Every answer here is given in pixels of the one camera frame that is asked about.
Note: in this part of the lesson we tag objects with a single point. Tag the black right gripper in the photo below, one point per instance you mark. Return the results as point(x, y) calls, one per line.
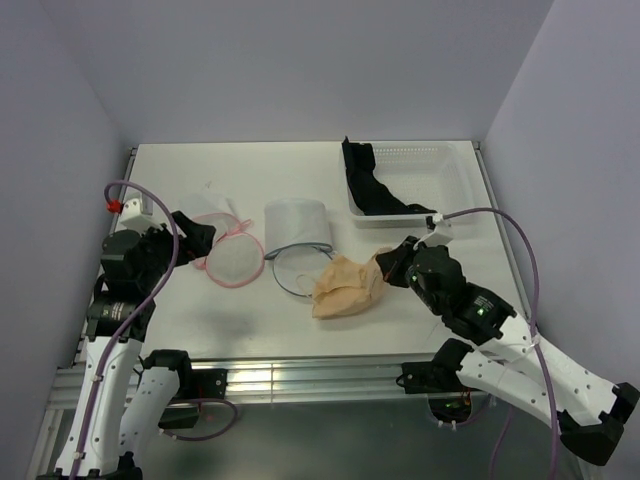
point(392, 261)

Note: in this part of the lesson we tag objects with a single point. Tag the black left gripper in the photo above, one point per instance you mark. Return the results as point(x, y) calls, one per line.
point(197, 240)

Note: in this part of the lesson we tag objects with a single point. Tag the beige bra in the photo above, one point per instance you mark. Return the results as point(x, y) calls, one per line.
point(345, 288)

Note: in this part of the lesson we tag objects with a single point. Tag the black bra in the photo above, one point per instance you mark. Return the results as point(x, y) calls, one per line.
point(371, 196)

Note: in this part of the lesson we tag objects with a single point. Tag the grey trimmed mesh laundry bag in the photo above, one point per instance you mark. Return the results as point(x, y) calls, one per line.
point(298, 243)

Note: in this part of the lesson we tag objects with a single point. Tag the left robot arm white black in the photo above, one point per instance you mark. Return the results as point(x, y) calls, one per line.
point(111, 430)

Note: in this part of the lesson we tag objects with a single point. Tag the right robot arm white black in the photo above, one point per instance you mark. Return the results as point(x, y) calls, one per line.
point(493, 350)

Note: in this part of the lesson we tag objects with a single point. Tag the pink trimmed mesh laundry bag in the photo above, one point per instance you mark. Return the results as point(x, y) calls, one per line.
point(236, 257)

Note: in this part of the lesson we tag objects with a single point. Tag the white perforated plastic basket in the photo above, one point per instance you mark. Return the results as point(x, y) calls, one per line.
point(424, 177)

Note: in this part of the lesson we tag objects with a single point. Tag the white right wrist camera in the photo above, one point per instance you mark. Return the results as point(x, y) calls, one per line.
point(439, 230)

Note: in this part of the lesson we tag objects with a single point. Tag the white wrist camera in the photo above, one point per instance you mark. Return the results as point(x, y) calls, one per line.
point(439, 230)
point(137, 214)

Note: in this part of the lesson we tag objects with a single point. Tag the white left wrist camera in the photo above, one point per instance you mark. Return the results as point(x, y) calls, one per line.
point(137, 214)

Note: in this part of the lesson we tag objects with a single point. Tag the aluminium frame rail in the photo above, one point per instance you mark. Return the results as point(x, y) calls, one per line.
point(257, 381)

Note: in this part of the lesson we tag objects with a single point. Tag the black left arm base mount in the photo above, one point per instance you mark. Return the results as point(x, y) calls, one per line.
point(203, 383)

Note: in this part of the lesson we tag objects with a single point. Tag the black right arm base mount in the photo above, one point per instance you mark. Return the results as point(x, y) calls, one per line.
point(448, 400)

